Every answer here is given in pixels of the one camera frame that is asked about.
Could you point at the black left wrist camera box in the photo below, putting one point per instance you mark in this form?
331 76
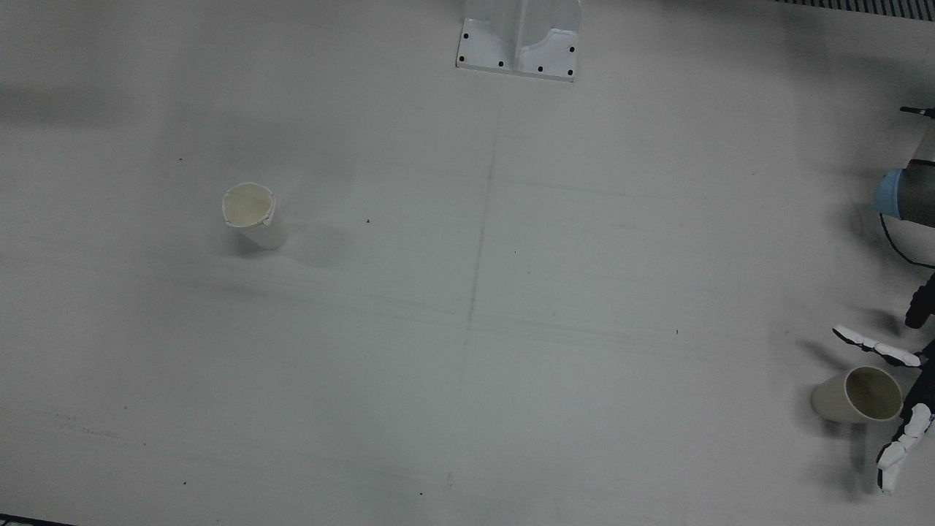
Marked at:
922 303

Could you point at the beige paper cup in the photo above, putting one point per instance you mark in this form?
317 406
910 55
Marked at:
831 400

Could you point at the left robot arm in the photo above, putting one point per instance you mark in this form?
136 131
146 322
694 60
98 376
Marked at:
920 197

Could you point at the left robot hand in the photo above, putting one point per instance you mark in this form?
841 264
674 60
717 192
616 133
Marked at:
909 435

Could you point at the white paper cup torn rim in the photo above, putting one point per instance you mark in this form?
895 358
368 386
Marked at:
256 219

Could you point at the white bolted post base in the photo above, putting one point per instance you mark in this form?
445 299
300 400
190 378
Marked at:
540 51

